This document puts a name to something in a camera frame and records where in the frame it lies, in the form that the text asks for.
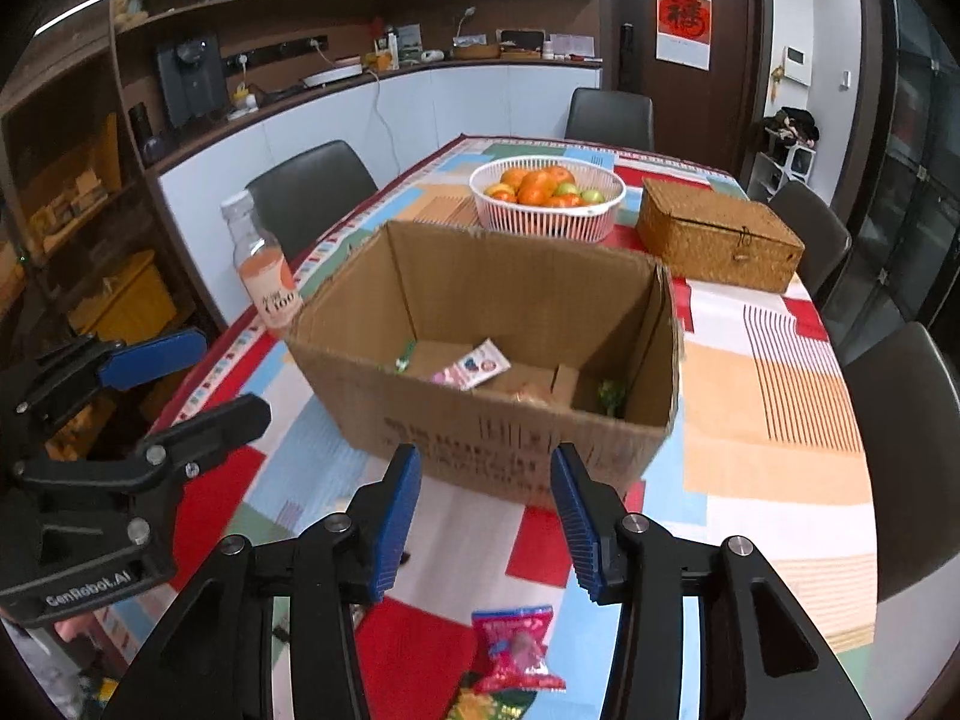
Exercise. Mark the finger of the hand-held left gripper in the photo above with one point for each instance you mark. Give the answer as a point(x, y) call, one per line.
point(150, 358)
point(217, 424)

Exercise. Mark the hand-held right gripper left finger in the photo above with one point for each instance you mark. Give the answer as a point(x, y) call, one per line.
point(394, 521)

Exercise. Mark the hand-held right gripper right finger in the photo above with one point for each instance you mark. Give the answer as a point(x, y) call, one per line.
point(579, 525)

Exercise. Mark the small yellow-green snack packet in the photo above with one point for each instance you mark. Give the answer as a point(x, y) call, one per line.
point(611, 395)

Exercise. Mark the red snack packet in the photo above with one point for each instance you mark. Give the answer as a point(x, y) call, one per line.
point(517, 649)

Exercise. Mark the clear tan bread packet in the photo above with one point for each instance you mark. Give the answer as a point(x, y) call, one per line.
point(532, 391)

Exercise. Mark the green stick candy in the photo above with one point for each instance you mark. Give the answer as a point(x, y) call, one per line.
point(406, 356)

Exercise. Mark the pink snack packet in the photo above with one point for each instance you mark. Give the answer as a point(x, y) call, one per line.
point(472, 369)

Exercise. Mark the dark green snack packet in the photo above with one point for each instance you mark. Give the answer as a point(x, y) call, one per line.
point(495, 706)

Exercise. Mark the brown cardboard box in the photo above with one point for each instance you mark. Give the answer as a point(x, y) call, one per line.
point(465, 292)

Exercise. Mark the yellow storage box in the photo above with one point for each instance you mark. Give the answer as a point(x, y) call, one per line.
point(127, 300)

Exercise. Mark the clear bottle with orange label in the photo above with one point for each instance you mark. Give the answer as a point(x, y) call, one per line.
point(262, 277)

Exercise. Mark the dark grey dining chair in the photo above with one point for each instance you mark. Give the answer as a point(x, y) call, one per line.
point(609, 118)
point(814, 232)
point(911, 450)
point(307, 191)

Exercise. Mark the black countertop appliance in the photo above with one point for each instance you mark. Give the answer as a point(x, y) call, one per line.
point(191, 82)

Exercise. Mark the white plastic fruit basket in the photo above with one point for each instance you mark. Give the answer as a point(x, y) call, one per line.
point(547, 223)

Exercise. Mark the woven wicker lidded box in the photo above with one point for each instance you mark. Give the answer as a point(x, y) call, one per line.
point(712, 240)

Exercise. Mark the green fruit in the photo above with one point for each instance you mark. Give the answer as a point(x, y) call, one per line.
point(593, 196)
point(568, 188)

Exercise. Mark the white flat kitchen scale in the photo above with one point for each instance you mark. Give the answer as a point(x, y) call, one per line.
point(330, 75)

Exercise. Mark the pile of oranges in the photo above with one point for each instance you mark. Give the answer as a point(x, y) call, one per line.
point(536, 187)

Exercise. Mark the white rack with dark bags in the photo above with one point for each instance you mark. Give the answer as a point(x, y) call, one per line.
point(787, 150)

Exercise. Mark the woven tray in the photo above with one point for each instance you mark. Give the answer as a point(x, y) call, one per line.
point(476, 52)

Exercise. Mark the dark brown door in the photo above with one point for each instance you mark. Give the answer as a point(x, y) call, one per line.
point(735, 105)

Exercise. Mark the white desk lamp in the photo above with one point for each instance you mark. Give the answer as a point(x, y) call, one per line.
point(463, 21)

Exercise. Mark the black tablet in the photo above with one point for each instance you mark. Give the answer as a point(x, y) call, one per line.
point(521, 40)

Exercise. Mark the black framed glass door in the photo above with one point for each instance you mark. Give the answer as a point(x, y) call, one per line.
point(915, 165)

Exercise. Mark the white intercom panel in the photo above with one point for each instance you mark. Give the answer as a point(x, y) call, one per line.
point(796, 66)

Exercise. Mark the red and white wall calendar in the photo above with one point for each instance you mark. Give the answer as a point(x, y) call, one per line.
point(682, 15)

